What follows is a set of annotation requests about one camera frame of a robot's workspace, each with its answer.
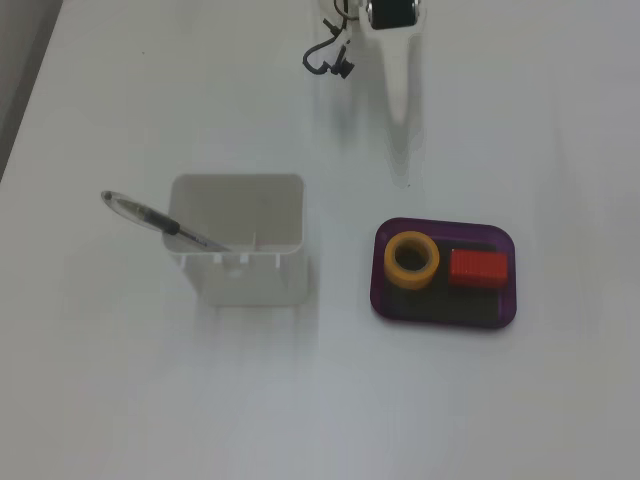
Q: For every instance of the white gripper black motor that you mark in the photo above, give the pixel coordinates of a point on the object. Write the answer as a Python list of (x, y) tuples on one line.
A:
[(391, 14)]

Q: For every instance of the yellow tape roll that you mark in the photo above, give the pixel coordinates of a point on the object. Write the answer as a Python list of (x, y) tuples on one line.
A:
[(400, 276)]

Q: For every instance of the red rectangular block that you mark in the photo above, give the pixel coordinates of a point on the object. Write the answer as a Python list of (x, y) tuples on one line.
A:
[(477, 269)]

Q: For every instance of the purple metal tray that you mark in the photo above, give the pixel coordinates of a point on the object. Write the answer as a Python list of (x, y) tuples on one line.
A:
[(380, 300)]

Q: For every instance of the dark grey tray liner mat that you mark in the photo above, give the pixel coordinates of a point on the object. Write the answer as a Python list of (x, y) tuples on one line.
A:
[(450, 306)]

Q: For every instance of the white rectangular plastic container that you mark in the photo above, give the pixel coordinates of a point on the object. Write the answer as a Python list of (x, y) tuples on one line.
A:
[(250, 280)]

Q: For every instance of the black clear ballpoint pen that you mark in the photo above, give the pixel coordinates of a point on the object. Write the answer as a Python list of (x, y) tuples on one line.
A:
[(150, 217)]

